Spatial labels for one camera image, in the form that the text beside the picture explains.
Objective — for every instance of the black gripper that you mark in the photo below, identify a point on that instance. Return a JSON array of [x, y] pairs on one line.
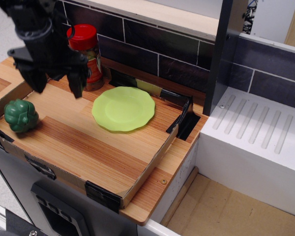
[[46, 53]]

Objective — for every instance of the red-capped basil spice bottle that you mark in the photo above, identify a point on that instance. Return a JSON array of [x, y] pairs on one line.
[[83, 38]]

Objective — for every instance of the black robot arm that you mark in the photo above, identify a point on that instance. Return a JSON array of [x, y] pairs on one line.
[[31, 8]]

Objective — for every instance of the cardboard fence with black tape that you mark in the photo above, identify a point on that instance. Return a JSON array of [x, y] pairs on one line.
[[68, 140]]

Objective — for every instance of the green toy bell pepper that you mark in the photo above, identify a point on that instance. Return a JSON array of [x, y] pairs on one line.
[[21, 115]]

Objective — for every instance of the light green plastic plate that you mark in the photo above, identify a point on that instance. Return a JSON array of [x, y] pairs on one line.
[[123, 109]]

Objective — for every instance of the light wooden shelf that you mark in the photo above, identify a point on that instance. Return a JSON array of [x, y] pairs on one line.
[[160, 15]]

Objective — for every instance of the white drainboard sink unit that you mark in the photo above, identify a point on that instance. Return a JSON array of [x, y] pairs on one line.
[[248, 145]]

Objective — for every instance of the dark grey vertical post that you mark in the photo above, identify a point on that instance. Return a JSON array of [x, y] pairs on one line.
[[229, 28]]

